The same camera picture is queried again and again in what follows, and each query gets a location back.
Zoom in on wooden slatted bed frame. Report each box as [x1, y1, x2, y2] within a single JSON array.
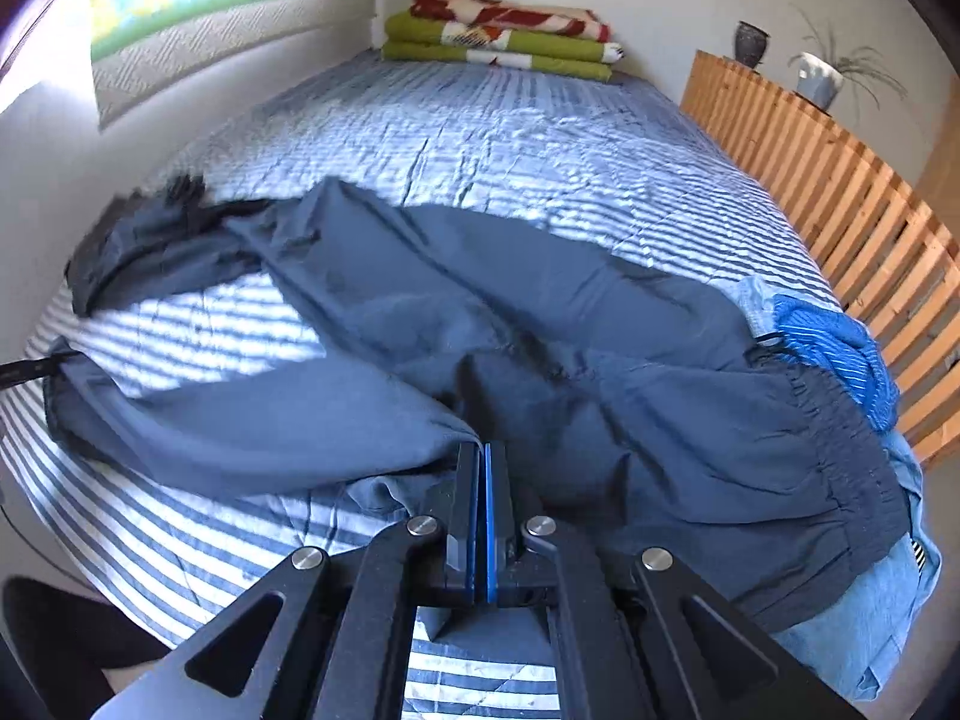
[[680, 49, 960, 467]]

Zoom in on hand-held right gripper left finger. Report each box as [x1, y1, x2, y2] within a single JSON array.
[[90, 441, 485, 720]]

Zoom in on light blue denim garment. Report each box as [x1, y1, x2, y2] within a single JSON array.
[[731, 276, 944, 704]]

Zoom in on blue white striped bedspread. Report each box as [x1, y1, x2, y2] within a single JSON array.
[[0, 45, 848, 720]]

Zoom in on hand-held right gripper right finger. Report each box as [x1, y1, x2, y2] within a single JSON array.
[[484, 441, 871, 720]]

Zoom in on white potted plant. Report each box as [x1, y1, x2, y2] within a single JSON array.
[[786, 6, 910, 122]]

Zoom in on dark blue-grey pants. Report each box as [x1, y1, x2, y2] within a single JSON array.
[[45, 176, 912, 646]]

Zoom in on dark vase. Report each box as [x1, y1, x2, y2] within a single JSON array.
[[733, 20, 772, 71]]

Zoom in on red white folded blanket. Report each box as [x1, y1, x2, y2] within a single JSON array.
[[409, 0, 612, 44]]

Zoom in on dark grey garment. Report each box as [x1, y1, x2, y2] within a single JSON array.
[[64, 172, 263, 316]]

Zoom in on white textured wall panel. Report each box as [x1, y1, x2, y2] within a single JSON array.
[[91, 0, 376, 130]]

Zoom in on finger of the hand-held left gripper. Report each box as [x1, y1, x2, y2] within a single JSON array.
[[0, 356, 80, 392]]

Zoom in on bright blue striped shirt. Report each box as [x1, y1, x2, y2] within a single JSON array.
[[771, 294, 901, 434]]

